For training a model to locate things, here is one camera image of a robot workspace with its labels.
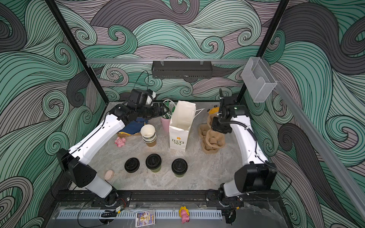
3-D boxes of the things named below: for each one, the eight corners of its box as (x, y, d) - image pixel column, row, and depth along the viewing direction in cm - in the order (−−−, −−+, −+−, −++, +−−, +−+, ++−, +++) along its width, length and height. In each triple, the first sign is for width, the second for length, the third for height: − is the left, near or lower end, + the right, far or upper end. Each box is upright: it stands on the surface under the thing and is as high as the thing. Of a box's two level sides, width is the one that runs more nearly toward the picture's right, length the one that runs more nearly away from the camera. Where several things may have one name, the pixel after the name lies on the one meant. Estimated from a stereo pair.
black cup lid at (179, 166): (177, 182, 81) (176, 175, 71) (170, 170, 85) (169, 162, 76) (188, 174, 84) (189, 167, 74) (181, 163, 88) (181, 155, 78)
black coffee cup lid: (148, 173, 83) (144, 166, 74) (150, 161, 88) (146, 153, 79) (161, 173, 83) (159, 166, 74) (162, 161, 88) (161, 153, 79)
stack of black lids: (124, 172, 84) (122, 170, 82) (127, 159, 90) (126, 157, 87) (138, 172, 84) (137, 170, 82) (140, 159, 90) (139, 157, 87)
